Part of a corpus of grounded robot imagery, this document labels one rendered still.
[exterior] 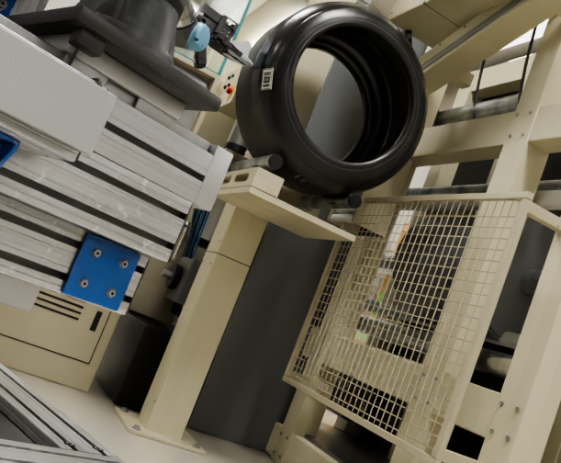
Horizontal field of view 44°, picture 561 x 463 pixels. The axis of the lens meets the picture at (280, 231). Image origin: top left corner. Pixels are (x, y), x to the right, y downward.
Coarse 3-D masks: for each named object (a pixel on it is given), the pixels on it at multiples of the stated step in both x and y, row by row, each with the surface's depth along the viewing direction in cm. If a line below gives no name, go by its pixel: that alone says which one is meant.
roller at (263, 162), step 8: (248, 160) 214; (256, 160) 206; (264, 160) 200; (272, 160) 197; (280, 160) 198; (232, 168) 226; (240, 168) 219; (248, 168) 213; (264, 168) 202; (272, 168) 198
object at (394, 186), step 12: (408, 168) 250; (396, 180) 248; (372, 192) 244; (384, 192) 246; (396, 192) 248; (372, 204) 244; (384, 204) 246; (336, 216) 255; (348, 216) 246; (360, 216) 243; (372, 216) 244; (384, 216) 246; (348, 228) 262; (360, 228) 264; (372, 228) 245; (384, 228) 246
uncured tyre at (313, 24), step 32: (288, 32) 197; (320, 32) 198; (352, 32) 228; (384, 32) 207; (256, 64) 200; (288, 64) 195; (352, 64) 234; (384, 64) 231; (416, 64) 212; (256, 96) 198; (288, 96) 195; (384, 96) 237; (416, 96) 212; (256, 128) 202; (288, 128) 196; (384, 128) 237; (416, 128) 212; (288, 160) 200; (320, 160) 200; (352, 160) 235; (384, 160) 208; (320, 192) 212; (352, 192) 210
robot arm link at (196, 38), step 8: (192, 8) 178; (184, 16) 177; (192, 16) 179; (184, 24) 179; (192, 24) 180; (200, 24) 182; (176, 32) 181; (184, 32) 181; (192, 32) 181; (200, 32) 181; (208, 32) 185; (176, 40) 184; (184, 40) 183; (192, 40) 181; (200, 40) 182; (208, 40) 186; (184, 48) 186; (192, 48) 183; (200, 48) 184
